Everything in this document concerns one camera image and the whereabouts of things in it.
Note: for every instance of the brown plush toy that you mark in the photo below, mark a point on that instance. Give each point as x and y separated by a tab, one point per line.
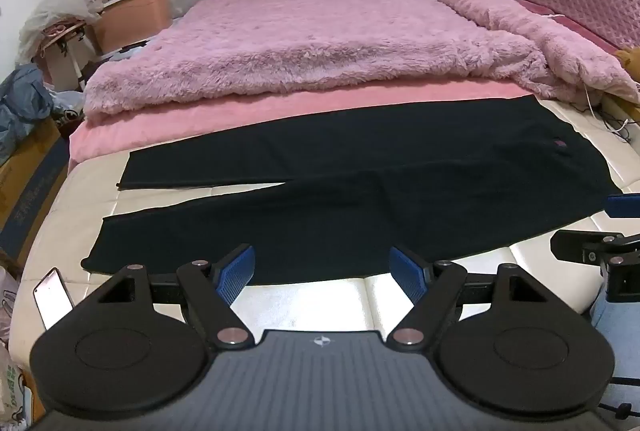
629	63

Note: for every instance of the grey plastic bag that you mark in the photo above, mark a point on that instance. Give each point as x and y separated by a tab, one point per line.
55	13

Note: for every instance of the fluffy pink blanket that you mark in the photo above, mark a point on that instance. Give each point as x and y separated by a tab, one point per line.
300	41

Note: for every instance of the smartphone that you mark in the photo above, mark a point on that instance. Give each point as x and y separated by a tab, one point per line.
54	298

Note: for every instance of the black pants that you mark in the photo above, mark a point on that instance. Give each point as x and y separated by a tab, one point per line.
350	191

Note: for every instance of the printed plastic bag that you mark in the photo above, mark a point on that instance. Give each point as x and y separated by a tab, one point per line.
11	391

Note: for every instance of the pink storage box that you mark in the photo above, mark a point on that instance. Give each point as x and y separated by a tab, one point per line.
132	18

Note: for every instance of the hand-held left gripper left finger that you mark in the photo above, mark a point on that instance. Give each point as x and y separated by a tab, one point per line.
235	276

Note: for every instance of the maroon cushion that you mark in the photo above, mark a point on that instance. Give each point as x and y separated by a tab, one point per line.
565	23

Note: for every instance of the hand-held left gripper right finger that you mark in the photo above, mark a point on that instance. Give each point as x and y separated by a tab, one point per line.
406	276

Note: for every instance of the blue-grey cloth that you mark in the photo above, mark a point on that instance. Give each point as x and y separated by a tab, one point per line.
22	106

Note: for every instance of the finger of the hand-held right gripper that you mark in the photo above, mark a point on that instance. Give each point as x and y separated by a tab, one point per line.
575	245
622	206

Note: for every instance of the pink bed sheet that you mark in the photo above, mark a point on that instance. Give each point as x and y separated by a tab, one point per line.
200	116

